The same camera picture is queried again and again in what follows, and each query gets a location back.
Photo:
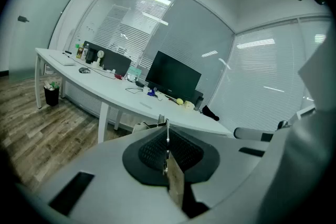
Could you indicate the yellow label drink bottle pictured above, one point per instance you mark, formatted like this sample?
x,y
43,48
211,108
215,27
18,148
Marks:
x,y
79,52

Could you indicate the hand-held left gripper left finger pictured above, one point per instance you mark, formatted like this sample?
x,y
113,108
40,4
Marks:
x,y
105,178

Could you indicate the black folded umbrella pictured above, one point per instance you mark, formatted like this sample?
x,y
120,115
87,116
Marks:
x,y
210,112

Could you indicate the beige toy figure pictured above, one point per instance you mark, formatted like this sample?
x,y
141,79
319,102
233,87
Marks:
x,y
189,105

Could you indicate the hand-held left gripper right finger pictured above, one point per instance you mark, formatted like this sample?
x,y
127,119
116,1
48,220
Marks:
x,y
231,165

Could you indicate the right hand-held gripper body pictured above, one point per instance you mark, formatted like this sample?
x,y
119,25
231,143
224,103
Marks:
x,y
283,124

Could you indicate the teal accessory package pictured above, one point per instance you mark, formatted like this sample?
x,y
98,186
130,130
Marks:
x,y
134,73

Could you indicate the black usb stick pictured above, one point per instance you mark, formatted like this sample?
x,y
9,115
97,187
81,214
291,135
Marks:
x,y
68,52

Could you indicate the gray metal bottle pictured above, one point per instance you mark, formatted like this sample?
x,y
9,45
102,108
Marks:
x,y
200,103

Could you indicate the white keyboard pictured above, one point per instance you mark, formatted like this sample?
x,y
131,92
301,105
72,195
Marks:
x,y
63,60

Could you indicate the blue white packet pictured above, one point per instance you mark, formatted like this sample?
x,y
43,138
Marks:
x,y
151,92

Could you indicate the white desk leg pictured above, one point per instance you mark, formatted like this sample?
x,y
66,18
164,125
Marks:
x,y
103,123
118,119
38,81

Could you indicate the small white desk fan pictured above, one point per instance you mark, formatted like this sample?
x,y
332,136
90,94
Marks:
x,y
99,56

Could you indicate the yellow ball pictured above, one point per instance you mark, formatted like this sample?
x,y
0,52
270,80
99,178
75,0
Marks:
x,y
179,101

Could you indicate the black trash bin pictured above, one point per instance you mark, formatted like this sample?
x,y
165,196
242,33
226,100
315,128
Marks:
x,y
51,95

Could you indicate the red tape dispenser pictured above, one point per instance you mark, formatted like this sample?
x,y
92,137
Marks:
x,y
118,76

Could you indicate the black tumbler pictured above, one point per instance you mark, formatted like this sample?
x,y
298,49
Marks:
x,y
90,56

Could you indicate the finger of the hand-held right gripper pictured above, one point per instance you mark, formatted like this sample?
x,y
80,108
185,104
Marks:
x,y
246,133

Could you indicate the black power adapter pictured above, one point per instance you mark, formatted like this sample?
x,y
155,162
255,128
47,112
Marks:
x,y
140,84

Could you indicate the black computer monitor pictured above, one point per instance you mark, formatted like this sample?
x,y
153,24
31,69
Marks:
x,y
170,73

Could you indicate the gray black computer mouse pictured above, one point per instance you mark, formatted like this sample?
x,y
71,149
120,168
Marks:
x,y
84,70

